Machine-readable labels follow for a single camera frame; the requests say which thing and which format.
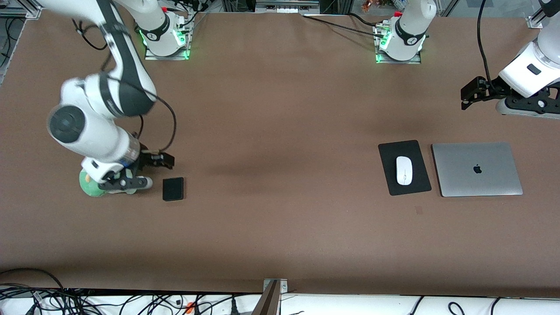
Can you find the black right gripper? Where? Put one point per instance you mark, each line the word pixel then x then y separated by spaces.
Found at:
pixel 146 159

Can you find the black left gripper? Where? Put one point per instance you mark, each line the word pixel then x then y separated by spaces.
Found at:
pixel 491 86

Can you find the small black square box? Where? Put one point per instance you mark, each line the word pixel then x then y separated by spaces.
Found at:
pixel 173 189

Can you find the white computer mouse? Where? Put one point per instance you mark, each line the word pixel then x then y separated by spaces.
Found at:
pixel 404 170

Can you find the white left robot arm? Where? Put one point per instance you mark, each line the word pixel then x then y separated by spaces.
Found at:
pixel 529 65

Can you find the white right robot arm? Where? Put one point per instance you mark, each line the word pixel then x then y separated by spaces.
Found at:
pixel 87 131

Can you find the black mouse pad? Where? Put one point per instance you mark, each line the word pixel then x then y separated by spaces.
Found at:
pixel 420 175

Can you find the silver laptop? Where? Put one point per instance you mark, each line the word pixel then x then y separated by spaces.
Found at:
pixel 477 169

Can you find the green dinosaur plush toy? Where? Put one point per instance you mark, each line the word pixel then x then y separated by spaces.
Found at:
pixel 89 188

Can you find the orange plug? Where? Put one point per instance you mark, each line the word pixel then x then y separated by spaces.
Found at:
pixel 189 307

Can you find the grey metal box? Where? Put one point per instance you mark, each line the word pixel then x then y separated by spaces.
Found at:
pixel 286 5

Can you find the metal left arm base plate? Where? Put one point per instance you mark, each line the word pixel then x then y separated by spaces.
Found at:
pixel 415 61

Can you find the aluminium frame profile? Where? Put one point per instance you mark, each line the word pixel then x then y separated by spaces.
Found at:
pixel 19 8
pixel 536 22

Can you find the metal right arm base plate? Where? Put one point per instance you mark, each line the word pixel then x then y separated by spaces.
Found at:
pixel 151 57

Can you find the metal table edge bracket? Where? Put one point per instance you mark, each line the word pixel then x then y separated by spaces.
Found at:
pixel 274 295

